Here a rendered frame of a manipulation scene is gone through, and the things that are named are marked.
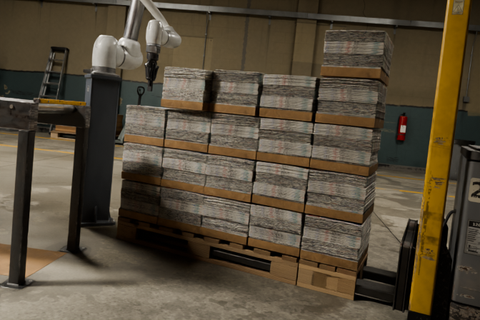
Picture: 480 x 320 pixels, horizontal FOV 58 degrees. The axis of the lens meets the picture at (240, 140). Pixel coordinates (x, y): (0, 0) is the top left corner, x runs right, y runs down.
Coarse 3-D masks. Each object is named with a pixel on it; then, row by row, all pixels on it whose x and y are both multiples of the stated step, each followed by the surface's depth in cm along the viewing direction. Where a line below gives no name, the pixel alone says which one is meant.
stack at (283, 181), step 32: (128, 128) 264; (160, 128) 254; (192, 128) 246; (224, 128) 237; (256, 128) 230; (288, 128) 223; (128, 160) 264; (160, 160) 254; (192, 160) 245; (224, 160) 237; (256, 160) 235; (128, 192) 265; (160, 192) 256; (192, 192) 247; (256, 192) 230; (288, 192) 223; (128, 224) 265; (192, 224) 247; (224, 224) 238; (256, 224) 230; (288, 224) 223; (192, 256) 246; (256, 256) 230; (288, 256) 223
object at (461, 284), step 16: (464, 160) 198; (464, 176) 185; (464, 192) 177; (464, 208) 177; (464, 224) 176; (464, 240) 176; (464, 256) 176; (464, 272) 176; (464, 288) 176; (448, 304) 181; (464, 304) 178
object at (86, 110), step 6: (78, 108) 234; (84, 108) 234; (90, 108) 238; (42, 114) 237; (48, 114) 237; (54, 114) 236; (60, 114) 236; (66, 114) 235; (72, 114) 235; (78, 114) 235; (84, 114) 234; (90, 114) 239; (42, 120) 237; (48, 120) 237; (54, 120) 236; (60, 120) 236; (66, 120) 236; (72, 120) 235; (78, 120) 235; (84, 120) 234; (72, 126) 236; (78, 126) 235; (84, 126) 235
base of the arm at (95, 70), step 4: (92, 68) 290; (96, 68) 288; (100, 68) 288; (104, 68) 288; (108, 68) 289; (84, 72) 288; (88, 72) 289; (92, 72) 284; (96, 72) 285; (100, 72) 287; (104, 72) 288; (108, 72) 289; (112, 72) 292; (116, 76) 291
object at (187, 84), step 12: (168, 72) 247; (180, 72) 243; (192, 72) 240; (204, 72) 236; (168, 84) 248; (180, 84) 244; (192, 84) 240; (204, 84) 237; (168, 96) 249; (180, 96) 244; (192, 96) 241; (204, 96) 238
